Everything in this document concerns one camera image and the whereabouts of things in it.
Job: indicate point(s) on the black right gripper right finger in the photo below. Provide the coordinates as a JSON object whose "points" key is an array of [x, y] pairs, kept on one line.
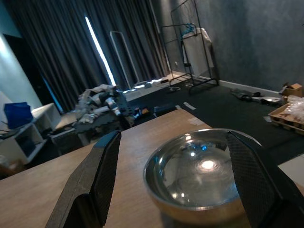
{"points": [[256, 190]]}

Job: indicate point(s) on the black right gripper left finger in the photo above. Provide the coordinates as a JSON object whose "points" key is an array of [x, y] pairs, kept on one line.
{"points": [[83, 190]]}

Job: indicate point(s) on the stainless steel bowl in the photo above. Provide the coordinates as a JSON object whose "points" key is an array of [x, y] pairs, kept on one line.
{"points": [[190, 180]]}

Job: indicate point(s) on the wooden pallet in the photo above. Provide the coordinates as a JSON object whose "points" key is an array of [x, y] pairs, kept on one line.
{"points": [[282, 121]]}

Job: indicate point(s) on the white shelf unit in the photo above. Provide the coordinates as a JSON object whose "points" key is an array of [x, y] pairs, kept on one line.
{"points": [[45, 111]]}

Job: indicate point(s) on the pile of grey white clutter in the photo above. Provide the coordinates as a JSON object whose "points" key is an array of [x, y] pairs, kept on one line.
{"points": [[102, 102]]}

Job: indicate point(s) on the silver metal lid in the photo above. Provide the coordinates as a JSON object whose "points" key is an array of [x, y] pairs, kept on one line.
{"points": [[270, 100]]}

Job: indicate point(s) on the clear plastic bags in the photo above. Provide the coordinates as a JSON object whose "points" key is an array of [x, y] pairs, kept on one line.
{"points": [[297, 105]]}

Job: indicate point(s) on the grey cloth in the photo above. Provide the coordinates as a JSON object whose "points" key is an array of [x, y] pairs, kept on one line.
{"points": [[244, 93]]}

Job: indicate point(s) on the brown cardboard box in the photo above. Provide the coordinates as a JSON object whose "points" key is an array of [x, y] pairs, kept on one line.
{"points": [[294, 90]]}

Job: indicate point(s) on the dark grey curtain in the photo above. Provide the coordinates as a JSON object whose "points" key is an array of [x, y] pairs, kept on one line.
{"points": [[59, 47]]}

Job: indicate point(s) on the white hanging garment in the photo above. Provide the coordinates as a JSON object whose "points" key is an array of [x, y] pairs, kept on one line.
{"points": [[197, 54]]}

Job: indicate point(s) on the blue clothes hanger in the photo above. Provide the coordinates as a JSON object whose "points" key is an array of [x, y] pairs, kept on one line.
{"points": [[189, 27]]}

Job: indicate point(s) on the black metal garment rack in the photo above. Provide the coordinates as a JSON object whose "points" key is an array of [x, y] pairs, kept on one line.
{"points": [[178, 25]]}

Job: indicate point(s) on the white standing frame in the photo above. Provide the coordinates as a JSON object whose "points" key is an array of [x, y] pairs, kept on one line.
{"points": [[119, 57]]}

